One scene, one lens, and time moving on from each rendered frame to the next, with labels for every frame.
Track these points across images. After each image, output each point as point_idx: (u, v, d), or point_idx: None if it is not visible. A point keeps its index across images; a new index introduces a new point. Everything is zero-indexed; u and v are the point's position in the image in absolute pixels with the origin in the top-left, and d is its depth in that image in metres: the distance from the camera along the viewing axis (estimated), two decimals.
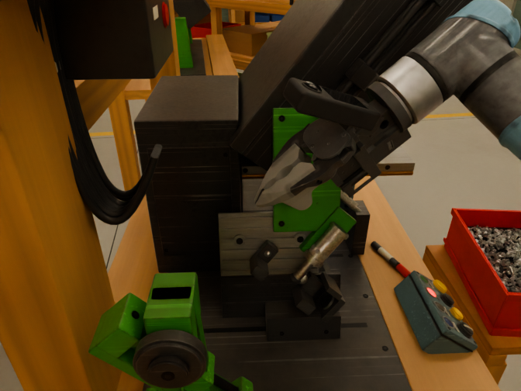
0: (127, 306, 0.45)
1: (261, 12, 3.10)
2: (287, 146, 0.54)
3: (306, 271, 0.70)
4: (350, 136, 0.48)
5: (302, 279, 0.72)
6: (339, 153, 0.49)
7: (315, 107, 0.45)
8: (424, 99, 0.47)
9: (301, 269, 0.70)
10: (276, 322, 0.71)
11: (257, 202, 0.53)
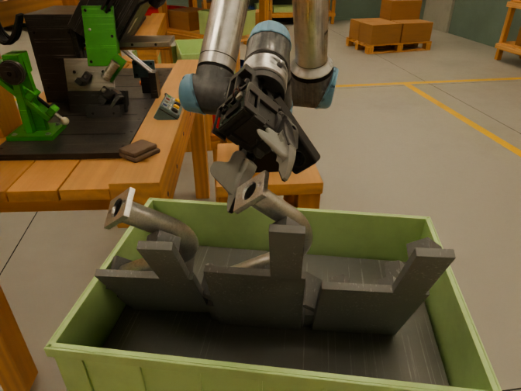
0: (0, 60, 1.29)
1: None
2: (295, 136, 0.55)
3: None
4: None
5: (103, 89, 1.55)
6: None
7: None
8: None
9: None
10: (89, 107, 1.54)
11: (232, 211, 0.55)
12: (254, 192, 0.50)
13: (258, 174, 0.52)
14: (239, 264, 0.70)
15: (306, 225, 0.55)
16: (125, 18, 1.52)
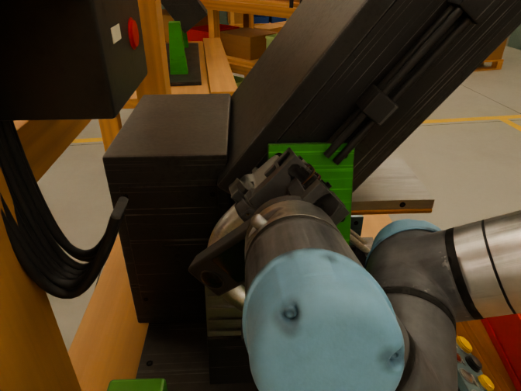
0: None
1: (260, 15, 2.98)
2: None
3: None
4: None
5: None
6: None
7: None
8: None
9: None
10: None
11: None
12: None
13: None
14: None
15: (213, 228, 0.55)
16: (373, 167, 0.58)
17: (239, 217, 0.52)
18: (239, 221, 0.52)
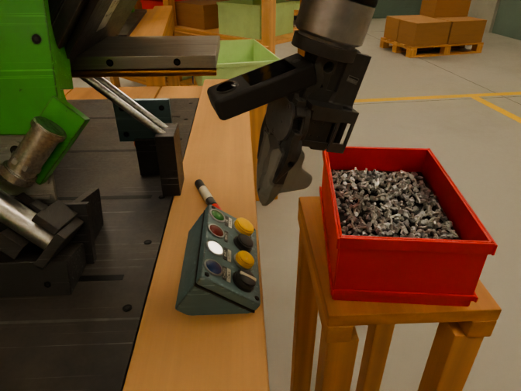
0: None
1: None
2: (261, 136, 0.52)
3: None
4: (295, 105, 0.44)
5: None
6: (296, 125, 0.45)
7: (236, 106, 0.43)
8: (343, 23, 0.40)
9: None
10: None
11: (263, 202, 0.53)
12: None
13: None
14: (9, 219, 0.47)
15: None
16: None
17: None
18: None
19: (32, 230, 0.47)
